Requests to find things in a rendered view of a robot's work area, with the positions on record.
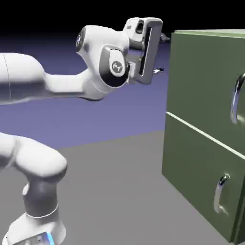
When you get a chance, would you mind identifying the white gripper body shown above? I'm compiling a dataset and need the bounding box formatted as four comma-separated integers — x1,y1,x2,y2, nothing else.
137,17,164,85

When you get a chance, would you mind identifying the green cabinet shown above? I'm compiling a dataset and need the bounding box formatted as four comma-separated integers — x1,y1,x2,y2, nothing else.
161,28,245,245

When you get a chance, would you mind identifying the large green cabinet door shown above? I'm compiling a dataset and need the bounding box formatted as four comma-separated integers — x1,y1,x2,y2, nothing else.
166,32,245,160

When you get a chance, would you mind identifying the small green cabinet door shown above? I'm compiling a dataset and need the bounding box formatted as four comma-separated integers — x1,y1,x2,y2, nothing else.
161,113,245,244

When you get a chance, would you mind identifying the long curved silver handle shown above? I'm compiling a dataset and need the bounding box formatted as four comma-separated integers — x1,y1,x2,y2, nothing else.
230,72,245,124

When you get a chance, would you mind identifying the short curved silver handle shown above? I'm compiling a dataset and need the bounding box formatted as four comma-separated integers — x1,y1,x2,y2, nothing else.
213,173,232,215

